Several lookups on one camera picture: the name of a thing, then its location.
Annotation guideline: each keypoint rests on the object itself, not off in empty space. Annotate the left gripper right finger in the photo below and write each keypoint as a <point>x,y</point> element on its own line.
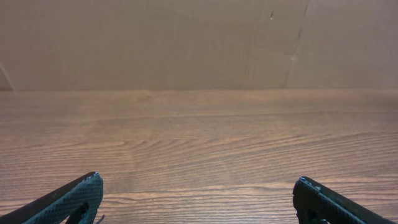
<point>317,204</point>

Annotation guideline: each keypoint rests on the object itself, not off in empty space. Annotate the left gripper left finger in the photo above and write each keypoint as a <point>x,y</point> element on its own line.
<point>76,202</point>

